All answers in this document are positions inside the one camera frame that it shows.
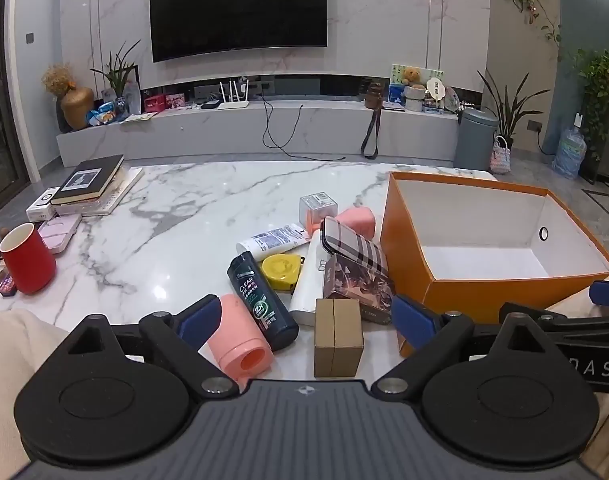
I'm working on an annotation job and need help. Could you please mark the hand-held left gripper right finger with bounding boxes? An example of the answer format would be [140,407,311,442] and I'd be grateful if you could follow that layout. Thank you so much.
[371,294,545,401]

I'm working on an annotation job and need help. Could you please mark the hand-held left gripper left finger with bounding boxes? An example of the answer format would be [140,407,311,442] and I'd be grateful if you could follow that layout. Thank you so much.
[67,295,240,401]

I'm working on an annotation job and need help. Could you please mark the orange cardboard box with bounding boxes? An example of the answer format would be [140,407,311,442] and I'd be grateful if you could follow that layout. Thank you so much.
[381,171,609,358]

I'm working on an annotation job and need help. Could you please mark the yellow tape measure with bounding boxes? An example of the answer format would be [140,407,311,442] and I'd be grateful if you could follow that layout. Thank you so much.
[261,254,305,292]

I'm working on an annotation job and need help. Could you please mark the pink spray bottle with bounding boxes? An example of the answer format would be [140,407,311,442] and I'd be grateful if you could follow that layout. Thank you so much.
[335,206,375,241]

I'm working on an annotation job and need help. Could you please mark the pink cylindrical bottle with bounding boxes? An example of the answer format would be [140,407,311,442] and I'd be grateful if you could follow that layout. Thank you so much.
[206,294,275,385]

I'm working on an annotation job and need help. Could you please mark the dark shampoo bottle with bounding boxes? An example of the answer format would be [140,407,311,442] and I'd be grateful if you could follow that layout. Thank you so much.
[227,252,299,352]

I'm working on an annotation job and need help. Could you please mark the dark patterned box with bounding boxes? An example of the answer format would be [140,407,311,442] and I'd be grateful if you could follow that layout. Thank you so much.
[323,252,396,326]

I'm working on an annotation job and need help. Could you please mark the small brown cardboard box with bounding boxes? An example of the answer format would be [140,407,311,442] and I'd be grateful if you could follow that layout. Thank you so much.
[313,298,364,378]

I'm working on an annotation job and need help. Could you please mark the plaid case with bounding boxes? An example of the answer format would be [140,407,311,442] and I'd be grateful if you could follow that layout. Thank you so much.
[321,216,389,281]

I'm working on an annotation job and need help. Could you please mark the white lotion tube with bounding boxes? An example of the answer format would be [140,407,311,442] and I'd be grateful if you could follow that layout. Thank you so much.
[236,223,309,260]

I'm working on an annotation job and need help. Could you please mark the long white box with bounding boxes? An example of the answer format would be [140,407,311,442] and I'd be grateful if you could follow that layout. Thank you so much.
[289,230,335,328]

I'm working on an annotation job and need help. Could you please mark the blue water jug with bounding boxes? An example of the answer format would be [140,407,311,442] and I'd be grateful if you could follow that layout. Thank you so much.
[552,127,588,180]

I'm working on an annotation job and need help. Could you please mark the silver cube box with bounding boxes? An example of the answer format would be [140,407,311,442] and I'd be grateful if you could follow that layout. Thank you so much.
[299,192,339,235]

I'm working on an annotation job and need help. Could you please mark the pink flat case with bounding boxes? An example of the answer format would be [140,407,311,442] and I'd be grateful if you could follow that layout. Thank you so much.
[37,212,82,256]

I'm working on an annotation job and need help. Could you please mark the woven pastel bag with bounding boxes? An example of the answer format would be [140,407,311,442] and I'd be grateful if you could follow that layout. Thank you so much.
[491,136,513,175]

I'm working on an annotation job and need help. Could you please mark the black book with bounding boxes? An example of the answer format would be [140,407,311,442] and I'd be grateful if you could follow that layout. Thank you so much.
[50,154,125,206]

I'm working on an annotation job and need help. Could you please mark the red mug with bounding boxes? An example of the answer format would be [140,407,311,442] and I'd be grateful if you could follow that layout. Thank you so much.
[0,222,56,295]

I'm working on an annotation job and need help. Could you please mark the grey trash can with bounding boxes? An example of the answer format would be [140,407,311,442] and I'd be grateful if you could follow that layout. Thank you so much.
[453,107,499,173]

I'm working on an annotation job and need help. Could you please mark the marble television console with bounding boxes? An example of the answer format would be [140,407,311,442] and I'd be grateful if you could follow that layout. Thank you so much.
[57,100,460,168]

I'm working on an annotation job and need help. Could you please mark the beige cloth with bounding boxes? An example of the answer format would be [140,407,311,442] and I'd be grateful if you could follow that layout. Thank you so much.
[0,309,70,480]

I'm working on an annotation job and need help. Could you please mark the small white box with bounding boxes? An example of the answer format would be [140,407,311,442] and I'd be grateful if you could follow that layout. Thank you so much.
[25,187,61,222]

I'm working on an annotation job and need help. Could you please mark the long-leaf floor plant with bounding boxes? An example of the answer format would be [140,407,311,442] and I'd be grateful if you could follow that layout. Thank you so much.
[477,67,543,150]

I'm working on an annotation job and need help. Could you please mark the green vine plant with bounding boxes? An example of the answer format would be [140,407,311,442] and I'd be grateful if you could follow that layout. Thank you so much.
[572,49,609,161]

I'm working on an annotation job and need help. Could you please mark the white router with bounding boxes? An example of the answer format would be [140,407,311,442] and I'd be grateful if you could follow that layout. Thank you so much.
[218,79,250,112]

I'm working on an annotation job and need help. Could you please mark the blue snack packets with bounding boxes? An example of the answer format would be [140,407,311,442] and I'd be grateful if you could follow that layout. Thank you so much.
[86,101,120,127]

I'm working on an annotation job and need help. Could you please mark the clear bottle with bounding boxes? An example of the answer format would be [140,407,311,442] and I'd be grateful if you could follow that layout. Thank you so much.
[123,80,141,115]

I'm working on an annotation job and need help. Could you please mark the round paper fan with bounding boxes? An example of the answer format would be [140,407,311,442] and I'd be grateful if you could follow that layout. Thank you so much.
[427,77,448,111]

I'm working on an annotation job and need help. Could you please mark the green and white card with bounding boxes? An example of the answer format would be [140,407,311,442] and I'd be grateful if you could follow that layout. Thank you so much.
[389,64,444,107]

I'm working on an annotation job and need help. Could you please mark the gold vase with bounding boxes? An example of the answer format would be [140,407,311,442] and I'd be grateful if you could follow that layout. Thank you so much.
[60,86,95,131]

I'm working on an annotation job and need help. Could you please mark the green potted plant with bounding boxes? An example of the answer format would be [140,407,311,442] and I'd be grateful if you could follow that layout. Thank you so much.
[89,40,142,111]

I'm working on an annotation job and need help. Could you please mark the dried flowers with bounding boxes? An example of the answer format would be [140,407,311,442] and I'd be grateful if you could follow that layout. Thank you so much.
[42,63,76,97]

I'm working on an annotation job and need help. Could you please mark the black television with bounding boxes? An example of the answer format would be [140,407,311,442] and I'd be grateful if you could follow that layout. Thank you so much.
[149,0,329,63]

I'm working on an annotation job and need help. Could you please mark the black cable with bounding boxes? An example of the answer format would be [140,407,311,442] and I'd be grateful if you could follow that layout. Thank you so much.
[262,94,346,161]

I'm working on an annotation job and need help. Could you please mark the brown bag with strap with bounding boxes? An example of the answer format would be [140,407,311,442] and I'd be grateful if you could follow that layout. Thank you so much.
[361,80,388,158]

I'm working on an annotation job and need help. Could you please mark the hanging wall vine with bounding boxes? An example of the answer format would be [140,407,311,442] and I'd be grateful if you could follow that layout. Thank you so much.
[502,0,563,48]

